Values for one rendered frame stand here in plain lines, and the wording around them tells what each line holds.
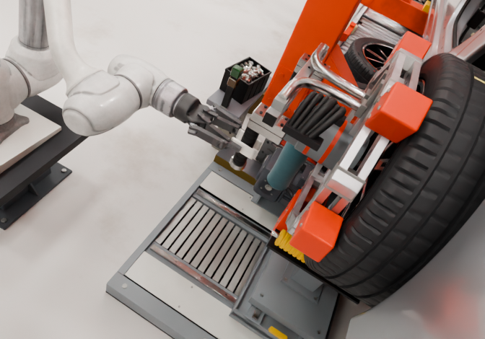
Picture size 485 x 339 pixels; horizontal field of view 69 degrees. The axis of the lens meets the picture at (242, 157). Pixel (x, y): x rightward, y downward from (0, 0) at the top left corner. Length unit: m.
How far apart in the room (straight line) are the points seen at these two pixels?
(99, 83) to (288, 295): 1.00
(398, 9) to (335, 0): 2.00
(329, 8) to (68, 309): 1.41
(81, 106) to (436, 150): 0.71
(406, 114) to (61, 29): 0.75
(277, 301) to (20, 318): 0.90
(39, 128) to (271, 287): 1.08
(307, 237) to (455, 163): 0.31
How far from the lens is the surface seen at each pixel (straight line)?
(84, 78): 0.86
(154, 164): 1.88
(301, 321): 1.42
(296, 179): 1.55
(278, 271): 1.46
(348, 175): 0.75
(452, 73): 0.85
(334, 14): 1.35
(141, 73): 0.94
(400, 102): 0.70
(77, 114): 0.83
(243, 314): 1.41
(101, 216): 1.69
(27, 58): 1.48
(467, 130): 0.78
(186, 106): 0.91
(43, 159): 1.50
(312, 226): 0.75
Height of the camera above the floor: 1.44
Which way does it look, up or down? 44 degrees down
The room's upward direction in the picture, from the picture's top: 25 degrees clockwise
